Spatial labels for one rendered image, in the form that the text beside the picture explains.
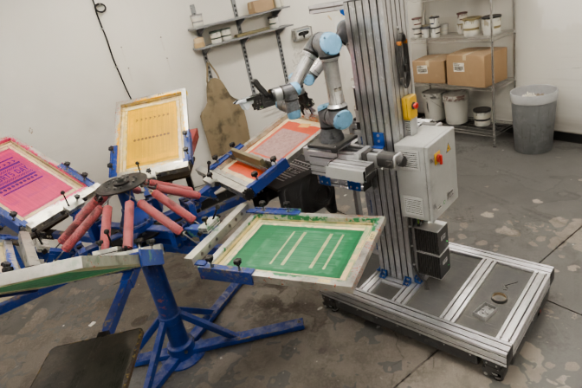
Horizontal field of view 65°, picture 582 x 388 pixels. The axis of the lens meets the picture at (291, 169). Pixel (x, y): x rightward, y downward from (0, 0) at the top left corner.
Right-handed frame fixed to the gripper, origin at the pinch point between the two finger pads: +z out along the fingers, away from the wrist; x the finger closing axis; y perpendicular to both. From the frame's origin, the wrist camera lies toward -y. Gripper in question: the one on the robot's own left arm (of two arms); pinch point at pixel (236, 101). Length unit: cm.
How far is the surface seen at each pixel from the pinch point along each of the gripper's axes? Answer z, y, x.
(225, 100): -56, 18, 272
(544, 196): -265, 162, 58
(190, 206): 35, 58, 50
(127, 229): 71, 49, 16
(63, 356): 109, 78, -34
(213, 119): -37, 33, 269
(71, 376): 106, 80, -49
